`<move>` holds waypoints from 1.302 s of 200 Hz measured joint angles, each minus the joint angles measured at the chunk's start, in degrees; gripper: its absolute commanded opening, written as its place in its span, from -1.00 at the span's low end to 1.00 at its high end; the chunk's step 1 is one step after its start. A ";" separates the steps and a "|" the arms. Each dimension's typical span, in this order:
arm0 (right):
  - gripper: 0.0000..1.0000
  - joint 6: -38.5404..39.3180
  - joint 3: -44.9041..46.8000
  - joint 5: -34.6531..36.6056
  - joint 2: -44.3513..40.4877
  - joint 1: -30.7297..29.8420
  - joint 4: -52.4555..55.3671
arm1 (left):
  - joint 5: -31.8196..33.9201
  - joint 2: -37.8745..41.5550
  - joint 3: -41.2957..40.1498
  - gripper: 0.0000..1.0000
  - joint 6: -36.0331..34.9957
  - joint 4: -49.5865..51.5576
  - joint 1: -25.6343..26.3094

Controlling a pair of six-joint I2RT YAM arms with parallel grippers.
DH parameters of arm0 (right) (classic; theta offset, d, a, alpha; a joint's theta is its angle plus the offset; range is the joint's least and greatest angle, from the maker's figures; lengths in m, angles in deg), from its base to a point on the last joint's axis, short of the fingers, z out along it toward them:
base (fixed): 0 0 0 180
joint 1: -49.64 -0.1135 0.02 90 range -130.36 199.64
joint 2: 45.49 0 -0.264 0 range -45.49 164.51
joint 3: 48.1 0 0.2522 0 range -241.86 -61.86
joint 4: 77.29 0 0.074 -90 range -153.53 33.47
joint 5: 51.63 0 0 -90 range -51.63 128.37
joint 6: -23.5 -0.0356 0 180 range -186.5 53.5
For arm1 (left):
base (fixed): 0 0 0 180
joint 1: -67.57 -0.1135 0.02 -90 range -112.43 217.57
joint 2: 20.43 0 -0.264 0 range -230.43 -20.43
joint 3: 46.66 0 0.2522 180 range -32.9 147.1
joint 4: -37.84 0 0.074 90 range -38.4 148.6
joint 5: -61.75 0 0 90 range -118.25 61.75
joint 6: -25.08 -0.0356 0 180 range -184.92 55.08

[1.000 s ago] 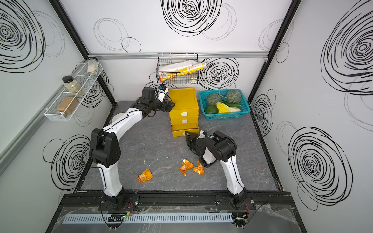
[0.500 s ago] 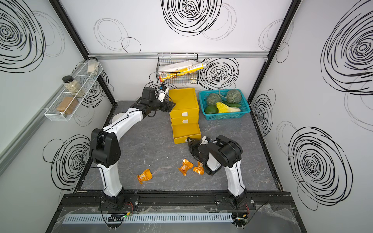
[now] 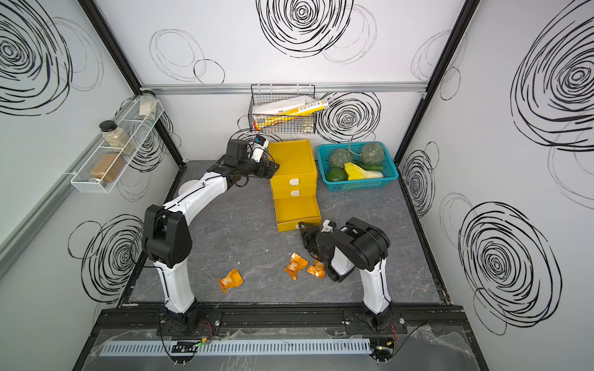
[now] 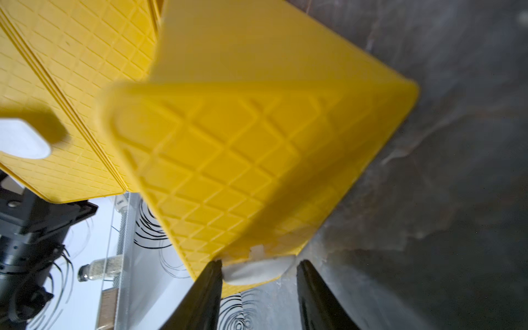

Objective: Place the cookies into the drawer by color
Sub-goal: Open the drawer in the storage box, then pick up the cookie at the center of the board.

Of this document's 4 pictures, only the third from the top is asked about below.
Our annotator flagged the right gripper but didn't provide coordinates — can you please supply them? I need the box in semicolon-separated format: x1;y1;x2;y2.
300;221;329;268

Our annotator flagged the orange cookie pack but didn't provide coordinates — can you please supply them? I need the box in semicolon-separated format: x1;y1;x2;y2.
307;261;326;279
218;269;244;294
284;253;309;281

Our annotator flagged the yellow plastic drawer cabinet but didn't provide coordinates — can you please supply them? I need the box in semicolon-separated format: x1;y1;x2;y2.
269;140;321;232

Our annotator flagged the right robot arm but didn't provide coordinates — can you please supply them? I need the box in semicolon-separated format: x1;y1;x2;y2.
298;217;391;329

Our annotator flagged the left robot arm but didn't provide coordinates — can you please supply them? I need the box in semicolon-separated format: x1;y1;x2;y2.
142;134;279;332

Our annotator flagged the yellow white box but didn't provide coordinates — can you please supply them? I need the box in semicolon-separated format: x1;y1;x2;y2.
251;95;329;131

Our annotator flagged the green avocado toy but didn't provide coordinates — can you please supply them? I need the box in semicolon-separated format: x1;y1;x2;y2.
326;167;349;182

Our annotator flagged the left netted melon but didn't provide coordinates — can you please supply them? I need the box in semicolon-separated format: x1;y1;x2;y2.
328;148;354;168

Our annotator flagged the netted melon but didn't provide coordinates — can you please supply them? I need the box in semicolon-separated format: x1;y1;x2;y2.
360;142;385;165
328;148;354;168

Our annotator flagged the white orange bowl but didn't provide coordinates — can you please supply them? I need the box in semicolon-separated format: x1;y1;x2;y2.
179;179;203;198

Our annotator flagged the green cucumber toy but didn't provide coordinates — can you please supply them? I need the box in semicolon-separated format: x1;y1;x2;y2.
353;160;384;172

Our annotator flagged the teal plastic basket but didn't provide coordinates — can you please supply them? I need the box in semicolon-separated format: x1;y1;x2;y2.
316;142;399;192

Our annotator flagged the right netted melon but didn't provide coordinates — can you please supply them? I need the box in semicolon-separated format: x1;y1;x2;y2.
360;142;385;165

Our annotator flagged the clear jar white lid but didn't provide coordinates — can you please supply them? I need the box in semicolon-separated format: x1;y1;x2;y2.
139;91;157;120

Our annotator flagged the spice jar black lid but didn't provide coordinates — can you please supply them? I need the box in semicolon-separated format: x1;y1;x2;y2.
99;120;136;156

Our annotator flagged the brown block container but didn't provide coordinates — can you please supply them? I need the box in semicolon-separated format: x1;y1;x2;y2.
90;154;125;183

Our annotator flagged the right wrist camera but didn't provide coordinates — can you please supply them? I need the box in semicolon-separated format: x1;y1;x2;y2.
320;220;337;233

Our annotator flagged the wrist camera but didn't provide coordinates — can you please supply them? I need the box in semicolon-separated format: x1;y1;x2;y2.
251;134;269;162
320;220;337;233

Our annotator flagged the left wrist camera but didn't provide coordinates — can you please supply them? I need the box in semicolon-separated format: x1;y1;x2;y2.
251;134;269;162

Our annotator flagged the black wire wall basket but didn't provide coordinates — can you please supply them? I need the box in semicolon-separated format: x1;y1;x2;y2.
247;83;316;134

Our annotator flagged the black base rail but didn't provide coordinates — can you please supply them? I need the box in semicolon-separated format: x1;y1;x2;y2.
91;303;467;339

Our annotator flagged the white wire wall shelf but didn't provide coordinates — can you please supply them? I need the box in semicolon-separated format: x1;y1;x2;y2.
71;96;167;202

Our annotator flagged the white slotted cable duct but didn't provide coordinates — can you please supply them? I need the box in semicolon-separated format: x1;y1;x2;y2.
99;339;372;357

